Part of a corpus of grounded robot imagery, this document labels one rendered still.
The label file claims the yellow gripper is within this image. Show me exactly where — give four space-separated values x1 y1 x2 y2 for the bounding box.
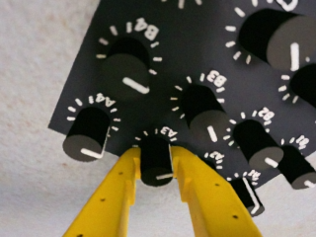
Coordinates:
62 146 264 237

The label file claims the black knob box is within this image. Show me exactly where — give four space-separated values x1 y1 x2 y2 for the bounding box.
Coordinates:
47 0 316 218

